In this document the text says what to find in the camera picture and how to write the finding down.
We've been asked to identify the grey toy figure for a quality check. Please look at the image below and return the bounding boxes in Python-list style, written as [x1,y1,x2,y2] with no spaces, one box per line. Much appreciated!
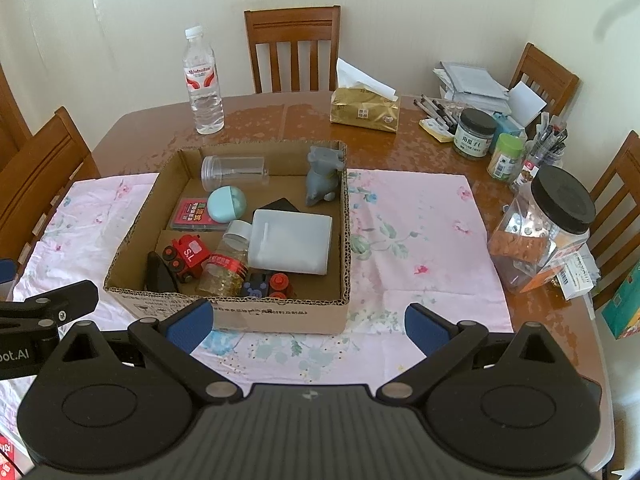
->
[305,145,347,207]

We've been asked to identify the yellow sticky notes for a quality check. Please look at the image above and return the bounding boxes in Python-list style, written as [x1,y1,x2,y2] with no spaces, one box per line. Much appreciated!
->
[421,117,458,143]

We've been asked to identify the large clear jar black lid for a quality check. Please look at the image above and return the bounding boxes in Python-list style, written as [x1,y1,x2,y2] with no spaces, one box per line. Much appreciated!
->
[487,165,598,295]

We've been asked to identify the white rectangular plastic bottle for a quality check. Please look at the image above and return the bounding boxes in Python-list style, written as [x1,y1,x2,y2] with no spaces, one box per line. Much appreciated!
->
[246,208,334,276]

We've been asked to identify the red toy train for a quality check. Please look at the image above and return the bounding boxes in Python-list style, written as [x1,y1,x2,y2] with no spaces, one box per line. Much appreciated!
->
[161,233,212,283]

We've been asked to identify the pink card box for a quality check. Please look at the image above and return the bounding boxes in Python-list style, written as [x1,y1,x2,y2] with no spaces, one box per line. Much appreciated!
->
[172,196,228,233]

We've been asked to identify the red printed box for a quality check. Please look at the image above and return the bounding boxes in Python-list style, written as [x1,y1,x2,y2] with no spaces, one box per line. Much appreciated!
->
[0,435,23,478]

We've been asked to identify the white envelope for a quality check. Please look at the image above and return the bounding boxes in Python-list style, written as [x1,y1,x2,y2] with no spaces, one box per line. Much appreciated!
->
[507,81,548,126]

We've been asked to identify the teal egg-shaped case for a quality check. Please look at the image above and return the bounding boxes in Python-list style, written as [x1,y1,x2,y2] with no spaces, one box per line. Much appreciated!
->
[206,186,247,223]

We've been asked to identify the clear water bottle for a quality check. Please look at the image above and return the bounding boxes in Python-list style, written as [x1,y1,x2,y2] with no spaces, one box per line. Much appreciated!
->
[181,27,226,136]

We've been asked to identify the gold tissue pack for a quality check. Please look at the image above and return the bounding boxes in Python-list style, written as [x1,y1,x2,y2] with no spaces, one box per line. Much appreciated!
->
[329,57,402,133]

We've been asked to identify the black curved plastic object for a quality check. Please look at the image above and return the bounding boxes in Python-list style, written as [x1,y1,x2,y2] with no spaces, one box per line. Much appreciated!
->
[145,251,180,292]

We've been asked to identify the dark cube toy red knobs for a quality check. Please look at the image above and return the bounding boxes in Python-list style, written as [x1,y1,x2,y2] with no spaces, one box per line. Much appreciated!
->
[239,271,296,301]

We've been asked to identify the pen holder with pens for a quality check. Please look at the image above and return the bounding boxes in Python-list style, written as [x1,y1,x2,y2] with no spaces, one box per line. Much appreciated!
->
[522,119,570,171]

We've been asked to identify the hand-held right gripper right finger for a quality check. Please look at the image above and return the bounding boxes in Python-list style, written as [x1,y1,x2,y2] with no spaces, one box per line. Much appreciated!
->
[376,302,571,403]

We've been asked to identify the wooden dining chair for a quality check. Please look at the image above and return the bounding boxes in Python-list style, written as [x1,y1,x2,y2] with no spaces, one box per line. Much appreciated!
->
[244,5,342,95]
[509,42,581,121]
[0,106,101,261]
[587,130,640,281]

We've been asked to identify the white medicine box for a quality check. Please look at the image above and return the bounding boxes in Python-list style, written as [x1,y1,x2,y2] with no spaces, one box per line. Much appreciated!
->
[557,252,601,302]

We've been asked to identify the clear plastic jar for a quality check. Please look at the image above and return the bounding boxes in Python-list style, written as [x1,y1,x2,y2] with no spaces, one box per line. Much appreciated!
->
[201,155,271,192]

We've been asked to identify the brown cardboard box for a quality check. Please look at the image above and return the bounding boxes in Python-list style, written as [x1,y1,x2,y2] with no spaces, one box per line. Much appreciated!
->
[103,140,351,335]

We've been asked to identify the teal printed box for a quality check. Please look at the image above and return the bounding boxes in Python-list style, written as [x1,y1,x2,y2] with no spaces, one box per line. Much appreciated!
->
[601,260,640,341]

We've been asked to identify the gold-filled jar silver cap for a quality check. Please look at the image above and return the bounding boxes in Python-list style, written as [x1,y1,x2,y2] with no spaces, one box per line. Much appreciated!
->
[196,219,254,298]

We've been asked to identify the stack of papers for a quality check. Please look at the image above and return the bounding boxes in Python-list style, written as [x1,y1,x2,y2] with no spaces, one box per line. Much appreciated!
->
[432,61,511,113]

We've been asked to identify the black square block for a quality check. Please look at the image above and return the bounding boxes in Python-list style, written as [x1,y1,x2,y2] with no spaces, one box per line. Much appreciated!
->
[254,197,300,221]

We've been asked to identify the green label jar black lid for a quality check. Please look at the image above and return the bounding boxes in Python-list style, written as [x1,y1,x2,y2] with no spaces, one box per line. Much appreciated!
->
[453,108,497,161]

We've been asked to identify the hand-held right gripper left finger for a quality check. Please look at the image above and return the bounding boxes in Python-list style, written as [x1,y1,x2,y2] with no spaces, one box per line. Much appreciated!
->
[47,298,246,403]

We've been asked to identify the row of black pens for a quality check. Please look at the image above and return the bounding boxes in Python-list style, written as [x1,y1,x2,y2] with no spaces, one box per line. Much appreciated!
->
[414,94,460,135]

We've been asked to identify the small bottle green lid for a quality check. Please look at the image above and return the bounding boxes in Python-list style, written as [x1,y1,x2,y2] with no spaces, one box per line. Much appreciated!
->
[487,133,526,181]

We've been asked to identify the pink floral cloth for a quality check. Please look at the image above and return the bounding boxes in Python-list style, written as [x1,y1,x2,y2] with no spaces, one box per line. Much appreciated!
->
[0,169,516,441]

